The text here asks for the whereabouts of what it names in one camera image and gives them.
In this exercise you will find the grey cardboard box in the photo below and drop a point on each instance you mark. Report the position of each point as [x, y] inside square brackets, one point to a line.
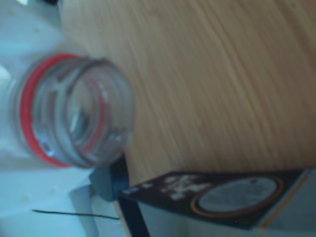
[222, 197]

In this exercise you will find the clear bottle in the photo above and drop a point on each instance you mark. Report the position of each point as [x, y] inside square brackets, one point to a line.
[74, 111]

